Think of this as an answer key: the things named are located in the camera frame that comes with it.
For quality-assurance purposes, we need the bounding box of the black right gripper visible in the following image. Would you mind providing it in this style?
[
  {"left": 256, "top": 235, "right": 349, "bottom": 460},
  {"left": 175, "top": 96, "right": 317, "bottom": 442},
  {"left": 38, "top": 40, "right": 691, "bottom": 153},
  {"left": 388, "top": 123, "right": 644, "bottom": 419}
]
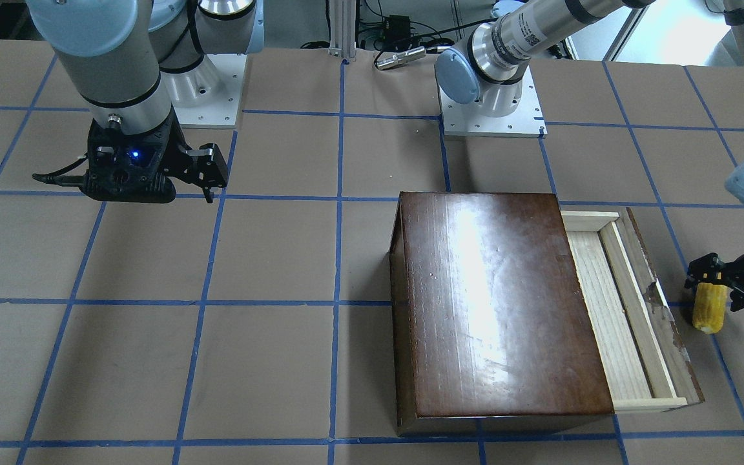
[{"left": 80, "top": 110, "right": 229, "bottom": 203}]

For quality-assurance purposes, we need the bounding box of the yellow corn cob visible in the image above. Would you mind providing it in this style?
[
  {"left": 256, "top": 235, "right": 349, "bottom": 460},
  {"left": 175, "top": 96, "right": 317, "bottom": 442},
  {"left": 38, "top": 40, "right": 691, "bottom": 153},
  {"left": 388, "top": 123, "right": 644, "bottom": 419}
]
[{"left": 692, "top": 283, "right": 729, "bottom": 335}]

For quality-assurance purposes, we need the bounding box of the light wood pull-out drawer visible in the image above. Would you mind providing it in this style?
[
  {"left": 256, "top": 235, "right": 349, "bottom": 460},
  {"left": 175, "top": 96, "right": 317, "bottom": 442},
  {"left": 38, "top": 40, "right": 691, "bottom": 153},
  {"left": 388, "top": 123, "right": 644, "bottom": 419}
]
[{"left": 561, "top": 209, "right": 705, "bottom": 414}]

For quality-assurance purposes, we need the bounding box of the dark wooden drawer box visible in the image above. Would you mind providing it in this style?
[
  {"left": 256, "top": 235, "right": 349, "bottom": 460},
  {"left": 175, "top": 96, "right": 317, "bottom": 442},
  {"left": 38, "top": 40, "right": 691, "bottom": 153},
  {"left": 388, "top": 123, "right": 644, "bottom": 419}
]
[{"left": 389, "top": 192, "right": 614, "bottom": 437}]

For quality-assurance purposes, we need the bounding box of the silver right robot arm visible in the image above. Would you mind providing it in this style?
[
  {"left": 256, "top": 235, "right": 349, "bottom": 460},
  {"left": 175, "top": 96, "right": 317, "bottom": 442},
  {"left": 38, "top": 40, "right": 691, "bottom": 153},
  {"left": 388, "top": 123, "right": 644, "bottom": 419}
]
[{"left": 26, "top": 1, "right": 265, "bottom": 203}]

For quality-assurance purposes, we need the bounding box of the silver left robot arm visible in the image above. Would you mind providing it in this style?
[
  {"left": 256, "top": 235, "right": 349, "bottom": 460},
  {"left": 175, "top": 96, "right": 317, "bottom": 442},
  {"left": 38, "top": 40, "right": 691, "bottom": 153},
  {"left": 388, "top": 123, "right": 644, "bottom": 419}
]
[{"left": 435, "top": 1, "right": 744, "bottom": 311}]

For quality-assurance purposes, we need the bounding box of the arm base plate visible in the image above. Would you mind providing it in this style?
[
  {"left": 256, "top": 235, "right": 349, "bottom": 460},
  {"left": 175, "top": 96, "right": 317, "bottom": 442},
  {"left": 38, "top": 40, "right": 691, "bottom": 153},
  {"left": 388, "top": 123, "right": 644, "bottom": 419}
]
[
  {"left": 161, "top": 55, "right": 248, "bottom": 129},
  {"left": 436, "top": 65, "right": 548, "bottom": 138}
]

